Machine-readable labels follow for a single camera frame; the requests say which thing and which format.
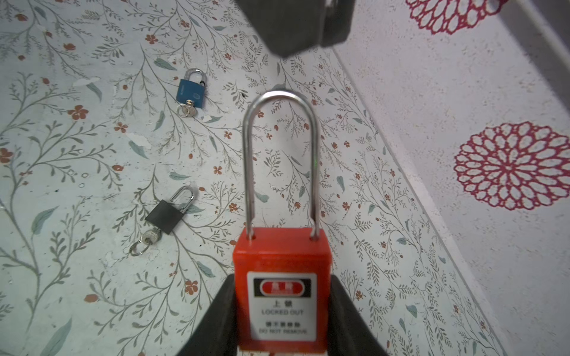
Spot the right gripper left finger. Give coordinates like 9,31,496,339
178,274,238,356

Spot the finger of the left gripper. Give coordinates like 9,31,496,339
320,0,356,47
236,0,327,58

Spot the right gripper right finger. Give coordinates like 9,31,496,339
328,275,387,356

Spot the red padlock with warning label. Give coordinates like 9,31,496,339
233,90,333,354

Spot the blue padlock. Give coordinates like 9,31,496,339
175,68,207,117

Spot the black padlock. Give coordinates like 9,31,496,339
145,185,194,234

